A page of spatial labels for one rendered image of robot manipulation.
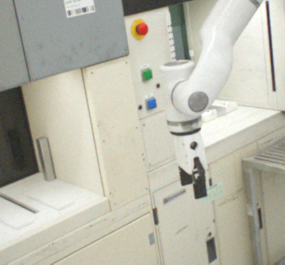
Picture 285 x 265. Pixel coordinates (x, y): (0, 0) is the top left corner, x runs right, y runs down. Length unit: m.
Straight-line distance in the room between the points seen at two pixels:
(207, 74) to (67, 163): 0.86
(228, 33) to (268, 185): 1.23
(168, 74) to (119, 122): 0.54
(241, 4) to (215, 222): 1.11
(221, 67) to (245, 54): 1.22
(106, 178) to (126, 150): 0.12
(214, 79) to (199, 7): 1.38
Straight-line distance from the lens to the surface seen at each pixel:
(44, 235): 1.68
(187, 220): 2.06
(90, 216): 1.76
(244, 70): 2.45
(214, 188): 2.12
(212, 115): 2.35
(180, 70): 1.24
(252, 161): 2.17
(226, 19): 1.28
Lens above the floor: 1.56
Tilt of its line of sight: 16 degrees down
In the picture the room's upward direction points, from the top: 9 degrees counter-clockwise
